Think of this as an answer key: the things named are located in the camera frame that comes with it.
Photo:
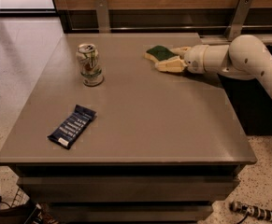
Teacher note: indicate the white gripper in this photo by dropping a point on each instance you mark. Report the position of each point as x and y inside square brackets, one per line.
[195, 59]

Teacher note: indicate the green and yellow sponge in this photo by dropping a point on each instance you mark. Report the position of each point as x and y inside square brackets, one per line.
[159, 53]

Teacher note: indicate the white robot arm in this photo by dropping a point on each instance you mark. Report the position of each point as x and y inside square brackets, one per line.
[245, 58]

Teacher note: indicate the dark blue rxbar wrapper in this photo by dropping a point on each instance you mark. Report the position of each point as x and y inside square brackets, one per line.
[71, 128]

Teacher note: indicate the white and green soda can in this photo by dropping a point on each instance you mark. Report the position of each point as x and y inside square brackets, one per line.
[87, 56]

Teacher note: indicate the grey drawer cabinet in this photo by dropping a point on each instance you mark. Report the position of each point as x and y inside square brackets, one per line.
[161, 149]

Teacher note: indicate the black and white power strip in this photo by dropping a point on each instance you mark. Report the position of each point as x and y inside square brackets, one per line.
[251, 211]

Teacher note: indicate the right metal bracket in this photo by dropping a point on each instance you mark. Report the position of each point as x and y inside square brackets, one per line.
[236, 23]

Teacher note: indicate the metal bracket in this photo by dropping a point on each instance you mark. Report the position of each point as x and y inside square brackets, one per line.
[102, 14]
[236, 23]

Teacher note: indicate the left metal bracket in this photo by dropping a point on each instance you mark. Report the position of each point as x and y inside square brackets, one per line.
[102, 14]

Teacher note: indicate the dark bag with wire basket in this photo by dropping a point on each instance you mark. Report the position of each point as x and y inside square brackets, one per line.
[27, 213]

